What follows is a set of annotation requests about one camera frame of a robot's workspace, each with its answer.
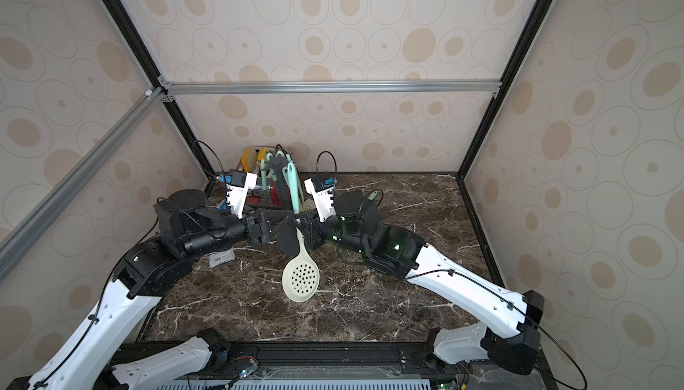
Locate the grey utensil rack stand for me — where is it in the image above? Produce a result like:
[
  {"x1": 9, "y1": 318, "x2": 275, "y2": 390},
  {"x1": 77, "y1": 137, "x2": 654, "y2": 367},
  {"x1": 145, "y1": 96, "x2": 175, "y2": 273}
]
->
[{"x1": 263, "y1": 148, "x2": 301, "y2": 258}]

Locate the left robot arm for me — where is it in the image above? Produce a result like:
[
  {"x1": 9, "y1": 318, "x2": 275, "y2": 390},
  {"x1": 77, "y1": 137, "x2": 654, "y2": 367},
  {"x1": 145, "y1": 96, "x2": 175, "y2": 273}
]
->
[{"x1": 9, "y1": 189, "x2": 300, "y2": 389}]

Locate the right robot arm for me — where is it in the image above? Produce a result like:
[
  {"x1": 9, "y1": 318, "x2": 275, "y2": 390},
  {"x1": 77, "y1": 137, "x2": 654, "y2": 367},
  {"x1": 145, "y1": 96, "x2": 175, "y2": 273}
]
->
[{"x1": 306, "y1": 190, "x2": 544, "y2": 375}]

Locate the left yellow toast slice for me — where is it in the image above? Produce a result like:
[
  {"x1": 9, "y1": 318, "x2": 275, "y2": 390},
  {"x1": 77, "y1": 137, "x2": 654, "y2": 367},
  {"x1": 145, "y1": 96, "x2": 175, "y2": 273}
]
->
[{"x1": 240, "y1": 148, "x2": 259, "y2": 174}]

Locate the red chrome toaster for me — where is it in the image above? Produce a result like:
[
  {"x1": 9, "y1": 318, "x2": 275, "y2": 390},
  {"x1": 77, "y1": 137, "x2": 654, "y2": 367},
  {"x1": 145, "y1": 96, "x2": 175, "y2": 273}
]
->
[{"x1": 226, "y1": 146, "x2": 281, "y2": 215}]

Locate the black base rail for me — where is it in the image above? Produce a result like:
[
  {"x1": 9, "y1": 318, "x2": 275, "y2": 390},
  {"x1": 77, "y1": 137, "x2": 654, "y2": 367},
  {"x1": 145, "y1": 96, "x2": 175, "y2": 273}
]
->
[{"x1": 106, "y1": 340, "x2": 557, "y2": 390}]

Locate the left aluminium rail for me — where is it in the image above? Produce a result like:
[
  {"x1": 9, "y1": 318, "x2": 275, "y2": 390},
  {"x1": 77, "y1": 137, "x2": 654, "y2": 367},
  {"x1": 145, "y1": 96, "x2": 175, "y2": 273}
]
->
[{"x1": 1, "y1": 87, "x2": 164, "y2": 279}]

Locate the aluminium rail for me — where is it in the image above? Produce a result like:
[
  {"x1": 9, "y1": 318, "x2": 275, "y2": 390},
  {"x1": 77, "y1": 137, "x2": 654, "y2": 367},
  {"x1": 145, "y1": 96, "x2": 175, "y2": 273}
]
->
[
  {"x1": 1, "y1": 87, "x2": 164, "y2": 279},
  {"x1": 162, "y1": 79, "x2": 502, "y2": 96}
]

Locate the back aluminium rail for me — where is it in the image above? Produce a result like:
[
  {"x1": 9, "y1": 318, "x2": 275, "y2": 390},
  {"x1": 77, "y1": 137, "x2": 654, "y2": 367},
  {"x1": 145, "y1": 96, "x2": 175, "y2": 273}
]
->
[{"x1": 162, "y1": 79, "x2": 502, "y2": 96}]

